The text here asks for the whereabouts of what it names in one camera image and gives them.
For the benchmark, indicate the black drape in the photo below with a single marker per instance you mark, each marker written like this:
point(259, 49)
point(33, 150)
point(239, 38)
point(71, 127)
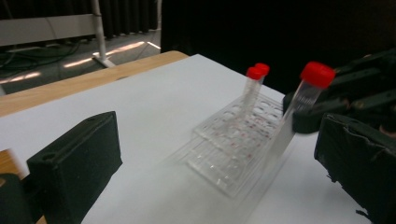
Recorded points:
point(280, 31)

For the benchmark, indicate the clear plastic tube rack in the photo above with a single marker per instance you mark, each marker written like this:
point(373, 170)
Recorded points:
point(224, 146)

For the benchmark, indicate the white metal desk frame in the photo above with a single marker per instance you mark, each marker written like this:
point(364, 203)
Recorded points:
point(31, 29)

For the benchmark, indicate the white table mat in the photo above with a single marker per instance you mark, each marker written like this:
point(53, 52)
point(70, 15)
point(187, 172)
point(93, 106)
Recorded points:
point(162, 102)

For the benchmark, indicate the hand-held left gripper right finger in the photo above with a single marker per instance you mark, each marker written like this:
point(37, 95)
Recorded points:
point(361, 161)

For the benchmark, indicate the dark pleated curtain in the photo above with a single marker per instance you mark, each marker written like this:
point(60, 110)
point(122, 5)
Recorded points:
point(130, 15)

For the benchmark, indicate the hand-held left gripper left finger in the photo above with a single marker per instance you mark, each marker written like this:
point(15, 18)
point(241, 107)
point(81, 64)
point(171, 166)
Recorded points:
point(77, 161)

